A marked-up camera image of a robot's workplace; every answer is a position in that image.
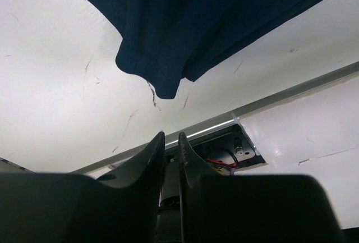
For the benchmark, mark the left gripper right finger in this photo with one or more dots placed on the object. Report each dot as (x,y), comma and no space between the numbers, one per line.
(251,208)

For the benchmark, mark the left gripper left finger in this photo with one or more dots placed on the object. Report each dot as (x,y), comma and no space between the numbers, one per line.
(119,206)

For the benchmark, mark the navy blue shorts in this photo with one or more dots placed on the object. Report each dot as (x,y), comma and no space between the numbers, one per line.
(165,41)

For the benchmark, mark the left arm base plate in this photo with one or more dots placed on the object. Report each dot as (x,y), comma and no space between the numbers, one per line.
(227,151)

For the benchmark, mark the aluminium table edge rail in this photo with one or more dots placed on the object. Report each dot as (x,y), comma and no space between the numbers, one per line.
(215,124)

